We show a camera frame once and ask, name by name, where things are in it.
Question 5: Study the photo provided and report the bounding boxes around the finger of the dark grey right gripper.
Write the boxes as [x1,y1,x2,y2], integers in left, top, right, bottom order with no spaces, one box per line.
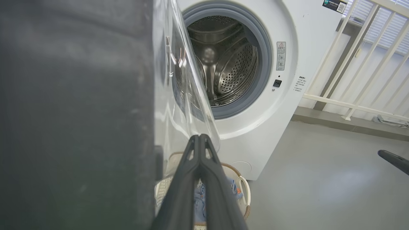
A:
[378,149,409,175]

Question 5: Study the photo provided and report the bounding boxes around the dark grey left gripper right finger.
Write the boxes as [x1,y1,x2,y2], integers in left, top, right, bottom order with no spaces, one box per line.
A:
[199,134,249,230]

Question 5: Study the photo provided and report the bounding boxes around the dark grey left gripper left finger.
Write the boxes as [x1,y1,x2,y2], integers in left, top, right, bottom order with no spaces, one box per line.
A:
[150,134,201,230]

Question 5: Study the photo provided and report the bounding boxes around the washing machine glass door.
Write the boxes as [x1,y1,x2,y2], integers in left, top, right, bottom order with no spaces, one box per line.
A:
[0,0,221,230]

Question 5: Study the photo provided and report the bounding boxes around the perforated steel washer drum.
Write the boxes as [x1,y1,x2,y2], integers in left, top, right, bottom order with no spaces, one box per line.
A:
[187,15,259,107]

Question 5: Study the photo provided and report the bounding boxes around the white front-load washing machine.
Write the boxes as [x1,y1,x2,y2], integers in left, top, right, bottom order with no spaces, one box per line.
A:
[177,0,347,181]

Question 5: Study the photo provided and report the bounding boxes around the cream basket with brown rim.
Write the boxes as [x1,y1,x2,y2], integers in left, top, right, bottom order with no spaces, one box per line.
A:
[155,152,251,230]

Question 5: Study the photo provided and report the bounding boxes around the round white filter cover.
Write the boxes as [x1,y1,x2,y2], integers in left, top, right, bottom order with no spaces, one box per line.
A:
[231,161,252,174]

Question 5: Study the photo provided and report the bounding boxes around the white railing fence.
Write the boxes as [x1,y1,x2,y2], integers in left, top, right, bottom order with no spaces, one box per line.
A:
[302,0,409,122]

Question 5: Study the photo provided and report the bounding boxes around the small printed text label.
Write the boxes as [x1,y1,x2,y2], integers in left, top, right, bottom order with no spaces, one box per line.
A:
[294,76,307,92]

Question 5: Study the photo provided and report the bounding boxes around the white window blinds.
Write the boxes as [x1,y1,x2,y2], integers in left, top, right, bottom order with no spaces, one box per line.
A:
[343,0,409,55]

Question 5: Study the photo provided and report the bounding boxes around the grey warning sticker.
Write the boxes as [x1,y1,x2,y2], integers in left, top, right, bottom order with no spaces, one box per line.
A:
[276,42,286,71]

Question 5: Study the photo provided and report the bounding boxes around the black QR code sticker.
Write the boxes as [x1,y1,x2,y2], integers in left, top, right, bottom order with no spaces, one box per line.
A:
[322,0,348,14]

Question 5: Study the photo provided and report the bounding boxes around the grey metal floor bracket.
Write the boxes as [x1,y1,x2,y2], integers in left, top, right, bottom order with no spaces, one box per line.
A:
[372,115,409,128]

